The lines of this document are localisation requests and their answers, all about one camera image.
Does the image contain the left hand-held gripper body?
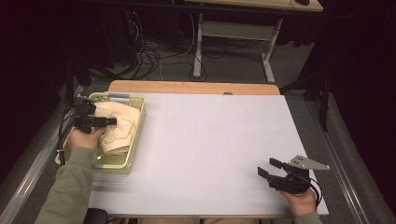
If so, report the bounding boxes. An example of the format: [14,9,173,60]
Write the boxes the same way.
[73,96,98,134]

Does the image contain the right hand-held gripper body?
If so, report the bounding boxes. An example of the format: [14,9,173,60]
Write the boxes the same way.
[267,154,331,194]

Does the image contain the cream baby pants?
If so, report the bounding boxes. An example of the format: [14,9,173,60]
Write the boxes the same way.
[92,101,141,157]

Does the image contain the green perforated plastic basket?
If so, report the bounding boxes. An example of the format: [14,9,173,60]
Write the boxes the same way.
[55,91,148,175]

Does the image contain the person's left hand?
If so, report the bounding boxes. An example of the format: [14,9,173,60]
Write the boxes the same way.
[67,125,106,152]

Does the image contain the person's right hand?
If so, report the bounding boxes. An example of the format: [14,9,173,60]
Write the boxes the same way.
[279,188,318,217]

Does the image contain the black stand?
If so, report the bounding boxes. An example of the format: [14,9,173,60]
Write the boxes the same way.
[62,59,92,115]
[279,68,332,132]

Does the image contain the left hand-held gripper cable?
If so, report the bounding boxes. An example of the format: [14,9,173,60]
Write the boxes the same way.
[56,105,82,166]

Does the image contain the hand-held gripper cable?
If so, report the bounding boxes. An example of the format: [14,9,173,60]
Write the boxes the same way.
[56,105,82,166]
[309,176,325,209]

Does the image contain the right hand-held gripper cable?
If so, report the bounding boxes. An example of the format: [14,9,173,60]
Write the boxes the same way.
[309,176,325,209]

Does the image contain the metal floor rail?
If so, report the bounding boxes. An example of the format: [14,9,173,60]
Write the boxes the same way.
[0,85,85,224]
[306,99,372,224]

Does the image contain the tangle of floor cables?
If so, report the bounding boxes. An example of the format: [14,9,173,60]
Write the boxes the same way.
[124,8,228,82]

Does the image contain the grey metal frame desk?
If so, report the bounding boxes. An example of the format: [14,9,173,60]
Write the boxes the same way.
[186,0,325,84]

